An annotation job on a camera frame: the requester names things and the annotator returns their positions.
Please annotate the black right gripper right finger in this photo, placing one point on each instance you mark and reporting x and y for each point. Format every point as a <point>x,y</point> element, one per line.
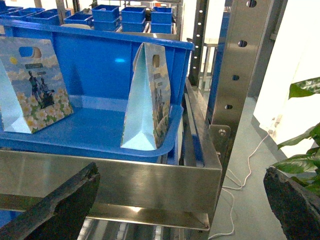
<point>296,208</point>

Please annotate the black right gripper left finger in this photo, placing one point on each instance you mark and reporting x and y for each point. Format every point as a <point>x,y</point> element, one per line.
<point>61,214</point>

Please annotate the flower gift bag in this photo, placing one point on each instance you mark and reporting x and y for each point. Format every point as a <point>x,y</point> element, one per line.
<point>33,94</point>
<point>146,120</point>

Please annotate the stainless steel flow rack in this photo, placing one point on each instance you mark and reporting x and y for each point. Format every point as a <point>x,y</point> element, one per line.
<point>179,192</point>

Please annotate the large blue plastic bin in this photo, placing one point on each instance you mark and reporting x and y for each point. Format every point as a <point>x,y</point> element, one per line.
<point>97,68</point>

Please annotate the blue bin stack left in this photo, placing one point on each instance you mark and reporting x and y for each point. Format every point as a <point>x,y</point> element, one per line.
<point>106,17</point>

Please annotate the blue bin stack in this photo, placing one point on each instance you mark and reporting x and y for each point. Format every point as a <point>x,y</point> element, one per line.
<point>133,19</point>
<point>161,20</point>
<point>106,17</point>

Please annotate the blue bin stack middle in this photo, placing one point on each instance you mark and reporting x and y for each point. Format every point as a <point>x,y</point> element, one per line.
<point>133,19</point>

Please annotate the blue bin stack right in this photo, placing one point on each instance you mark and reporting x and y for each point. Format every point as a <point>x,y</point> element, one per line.
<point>161,20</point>

